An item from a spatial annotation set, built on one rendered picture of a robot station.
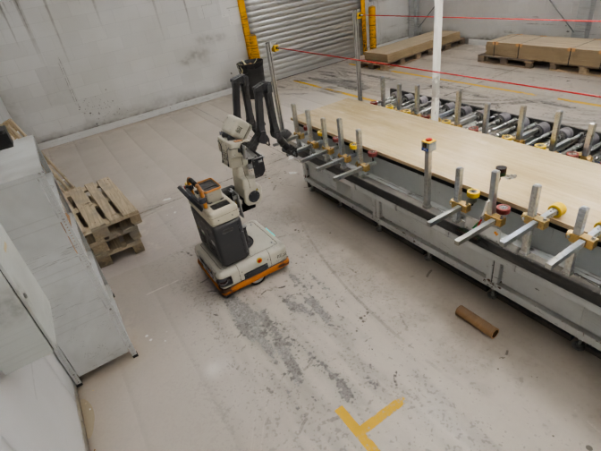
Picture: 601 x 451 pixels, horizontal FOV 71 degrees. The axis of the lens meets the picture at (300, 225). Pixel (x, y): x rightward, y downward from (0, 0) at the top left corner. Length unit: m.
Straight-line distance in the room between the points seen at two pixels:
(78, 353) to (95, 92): 6.52
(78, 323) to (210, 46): 7.40
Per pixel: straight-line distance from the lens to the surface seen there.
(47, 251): 2.95
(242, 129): 3.34
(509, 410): 2.91
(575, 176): 3.30
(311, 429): 2.77
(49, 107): 9.16
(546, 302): 3.26
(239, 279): 3.59
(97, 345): 3.39
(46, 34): 9.03
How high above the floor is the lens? 2.35
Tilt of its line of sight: 32 degrees down
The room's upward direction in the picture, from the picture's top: 9 degrees counter-clockwise
